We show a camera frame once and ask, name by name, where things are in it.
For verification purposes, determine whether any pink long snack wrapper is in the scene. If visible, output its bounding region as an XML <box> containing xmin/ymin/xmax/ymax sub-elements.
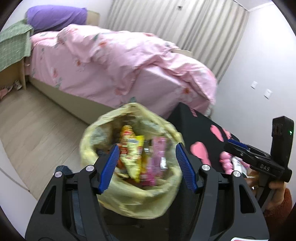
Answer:
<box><xmin>140</xmin><ymin>137</ymin><xmax>168</xmax><ymax>186</ymax></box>

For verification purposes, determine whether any green white snack bag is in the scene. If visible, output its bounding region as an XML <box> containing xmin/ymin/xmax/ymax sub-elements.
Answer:
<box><xmin>231</xmin><ymin>156</ymin><xmax>250</xmax><ymax>176</ymax></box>

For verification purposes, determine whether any green checked cloth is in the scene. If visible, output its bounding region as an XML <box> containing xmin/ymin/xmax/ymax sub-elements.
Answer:
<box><xmin>0</xmin><ymin>20</ymin><xmax>34</xmax><ymax>71</ymax></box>

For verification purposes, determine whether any yellow wafer snack packet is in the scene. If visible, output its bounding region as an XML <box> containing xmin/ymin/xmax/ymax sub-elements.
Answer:
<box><xmin>120</xmin><ymin>125</ymin><xmax>144</xmax><ymax>183</ymax></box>

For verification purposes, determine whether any yellow plastic trash bag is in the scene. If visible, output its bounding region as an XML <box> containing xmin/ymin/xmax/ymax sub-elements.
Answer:
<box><xmin>79</xmin><ymin>102</ymin><xmax>184</xmax><ymax>219</ymax></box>

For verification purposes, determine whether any red orange snack packet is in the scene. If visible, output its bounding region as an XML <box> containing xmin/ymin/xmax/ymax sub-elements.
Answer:
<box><xmin>116</xmin><ymin>144</ymin><xmax>128</xmax><ymax>169</ymax></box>

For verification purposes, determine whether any red sleeve right forearm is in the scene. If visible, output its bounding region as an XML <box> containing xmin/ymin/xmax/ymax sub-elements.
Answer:
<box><xmin>263</xmin><ymin>188</ymin><xmax>292</xmax><ymax>232</ymax></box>

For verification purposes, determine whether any white wall switch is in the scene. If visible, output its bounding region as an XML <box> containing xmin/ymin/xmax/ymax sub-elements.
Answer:
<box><xmin>264</xmin><ymin>89</ymin><xmax>273</xmax><ymax>99</ymax></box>

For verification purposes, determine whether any pink floral duvet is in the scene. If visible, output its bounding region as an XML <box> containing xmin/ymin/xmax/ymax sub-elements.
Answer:
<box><xmin>30</xmin><ymin>24</ymin><xmax>217</xmax><ymax>116</ymax></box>

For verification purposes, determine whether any purple pillow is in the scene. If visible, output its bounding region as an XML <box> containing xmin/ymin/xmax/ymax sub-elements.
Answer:
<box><xmin>26</xmin><ymin>5</ymin><xmax>88</xmax><ymax>34</ymax></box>

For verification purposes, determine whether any wooden bedside cabinet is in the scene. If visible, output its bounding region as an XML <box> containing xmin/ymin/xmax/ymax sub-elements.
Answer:
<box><xmin>0</xmin><ymin>58</ymin><xmax>27</xmax><ymax>90</ymax></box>

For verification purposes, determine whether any white wall socket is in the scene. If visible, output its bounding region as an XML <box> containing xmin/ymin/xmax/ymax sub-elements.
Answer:
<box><xmin>251</xmin><ymin>81</ymin><xmax>258</xmax><ymax>89</ymax></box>

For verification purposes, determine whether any black pink heart table mat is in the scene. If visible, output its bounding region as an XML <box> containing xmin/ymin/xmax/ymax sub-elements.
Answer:
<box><xmin>168</xmin><ymin>103</ymin><xmax>239</xmax><ymax>173</ymax></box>

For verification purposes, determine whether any pink caterpillar toy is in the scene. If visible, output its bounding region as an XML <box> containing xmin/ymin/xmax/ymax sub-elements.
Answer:
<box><xmin>220</xmin><ymin>151</ymin><xmax>234</xmax><ymax>174</ymax></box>

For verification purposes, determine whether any person's right hand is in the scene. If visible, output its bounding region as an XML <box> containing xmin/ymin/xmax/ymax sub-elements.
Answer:
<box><xmin>245</xmin><ymin>168</ymin><xmax>286</xmax><ymax>210</ymax></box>

